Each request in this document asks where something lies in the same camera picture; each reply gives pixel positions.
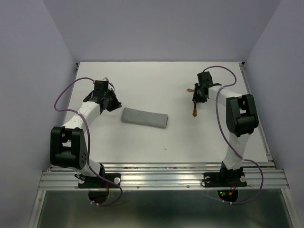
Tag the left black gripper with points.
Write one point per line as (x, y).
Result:
(116, 105)

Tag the grey cloth napkin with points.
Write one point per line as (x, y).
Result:
(138, 117)

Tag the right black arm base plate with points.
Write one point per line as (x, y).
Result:
(217, 180)

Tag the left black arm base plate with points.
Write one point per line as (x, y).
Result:
(85, 182)

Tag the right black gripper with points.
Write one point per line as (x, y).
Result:
(194, 98)

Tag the aluminium front rail frame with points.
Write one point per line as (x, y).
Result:
(166, 195)

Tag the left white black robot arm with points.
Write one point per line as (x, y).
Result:
(70, 143)

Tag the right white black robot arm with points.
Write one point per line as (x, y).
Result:
(241, 121)

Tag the gold knife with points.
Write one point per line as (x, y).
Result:
(194, 113)

